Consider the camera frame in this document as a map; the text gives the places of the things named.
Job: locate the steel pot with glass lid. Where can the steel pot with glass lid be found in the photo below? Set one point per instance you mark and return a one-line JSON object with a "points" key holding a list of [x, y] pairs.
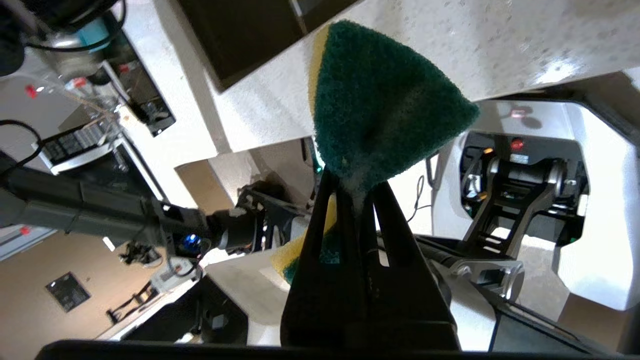
{"points": [[65, 65]]}

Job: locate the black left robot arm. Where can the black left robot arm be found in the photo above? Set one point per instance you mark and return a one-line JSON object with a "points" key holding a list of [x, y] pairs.
{"points": [[75, 210]]}

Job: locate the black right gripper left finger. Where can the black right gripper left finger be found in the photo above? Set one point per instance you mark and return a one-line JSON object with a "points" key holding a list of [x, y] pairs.
{"points": [[325, 300]]}

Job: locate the grey panel with black keys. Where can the grey panel with black keys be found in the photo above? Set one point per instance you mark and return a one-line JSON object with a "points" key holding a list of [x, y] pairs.
{"points": [[75, 145]]}

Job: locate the green and yellow sponge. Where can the green and yellow sponge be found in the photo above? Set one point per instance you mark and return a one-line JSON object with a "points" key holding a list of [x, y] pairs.
{"points": [[380, 100]]}

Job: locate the stainless steel sink basin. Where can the stainless steel sink basin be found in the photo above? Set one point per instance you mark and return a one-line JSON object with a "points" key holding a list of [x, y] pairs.
{"points": [[240, 40]]}

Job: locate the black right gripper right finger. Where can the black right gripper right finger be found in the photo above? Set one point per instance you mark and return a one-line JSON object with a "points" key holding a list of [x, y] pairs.
{"points": [[410, 305]]}

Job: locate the small white box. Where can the small white box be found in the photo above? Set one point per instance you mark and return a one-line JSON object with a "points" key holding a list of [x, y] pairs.
{"points": [[172, 277]]}

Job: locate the glossy white cabinet front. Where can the glossy white cabinet front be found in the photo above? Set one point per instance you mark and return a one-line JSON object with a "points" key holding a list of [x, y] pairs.
{"points": [[210, 185]]}

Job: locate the blue plastic bowl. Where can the blue plastic bowl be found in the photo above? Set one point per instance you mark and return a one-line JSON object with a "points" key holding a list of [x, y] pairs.
{"points": [[95, 32]]}

